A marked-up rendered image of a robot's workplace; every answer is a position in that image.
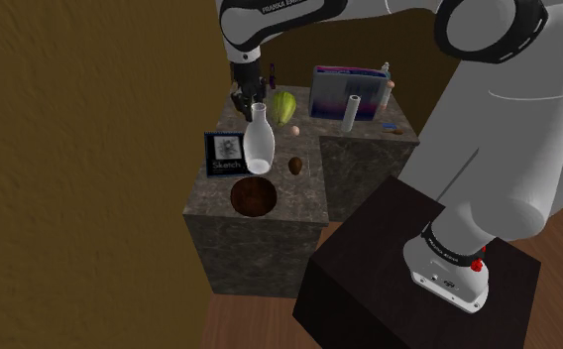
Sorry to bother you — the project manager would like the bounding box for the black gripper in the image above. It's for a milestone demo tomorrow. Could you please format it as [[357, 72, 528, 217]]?
[[230, 60, 268, 123]]

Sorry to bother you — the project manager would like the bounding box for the white glass vase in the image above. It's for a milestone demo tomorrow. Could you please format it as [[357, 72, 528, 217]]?
[[242, 102, 277, 175]]

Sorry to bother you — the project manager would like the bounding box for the green striped squash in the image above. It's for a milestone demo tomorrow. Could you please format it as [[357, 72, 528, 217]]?
[[272, 90, 297, 128]]

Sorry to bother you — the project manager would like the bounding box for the black sketch book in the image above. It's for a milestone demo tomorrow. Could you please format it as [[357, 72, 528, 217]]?
[[203, 131, 252, 179]]

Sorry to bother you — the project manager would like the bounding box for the blue and purple box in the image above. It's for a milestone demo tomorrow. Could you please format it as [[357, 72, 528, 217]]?
[[309, 65, 392, 123]]

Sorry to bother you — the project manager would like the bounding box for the brown wooden bowl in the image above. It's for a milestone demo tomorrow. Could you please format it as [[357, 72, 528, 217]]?
[[230, 175, 279, 218]]

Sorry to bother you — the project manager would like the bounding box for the white paper roll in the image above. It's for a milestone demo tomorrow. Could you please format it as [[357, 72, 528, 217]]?
[[340, 94, 362, 134]]

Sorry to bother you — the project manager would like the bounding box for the white spray bottle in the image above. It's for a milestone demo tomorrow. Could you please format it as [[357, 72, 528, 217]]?
[[379, 61, 396, 111]]

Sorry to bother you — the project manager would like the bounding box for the dark stone counter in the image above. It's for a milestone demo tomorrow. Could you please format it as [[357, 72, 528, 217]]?
[[182, 82, 421, 299]]

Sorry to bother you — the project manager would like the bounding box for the dark robot stand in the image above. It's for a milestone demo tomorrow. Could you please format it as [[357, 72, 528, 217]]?
[[292, 174, 542, 349]]

